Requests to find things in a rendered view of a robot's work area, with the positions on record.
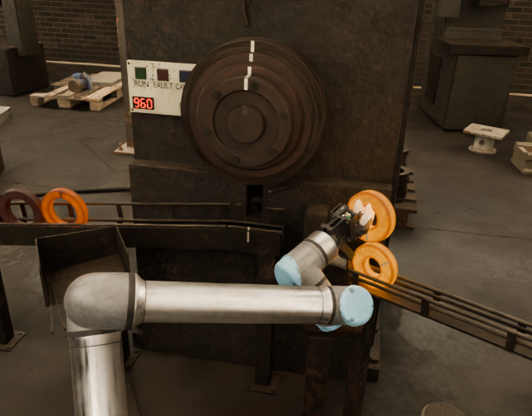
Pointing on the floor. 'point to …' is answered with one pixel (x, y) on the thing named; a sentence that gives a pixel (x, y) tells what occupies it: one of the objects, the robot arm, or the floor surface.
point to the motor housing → (320, 366)
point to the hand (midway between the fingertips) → (370, 210)
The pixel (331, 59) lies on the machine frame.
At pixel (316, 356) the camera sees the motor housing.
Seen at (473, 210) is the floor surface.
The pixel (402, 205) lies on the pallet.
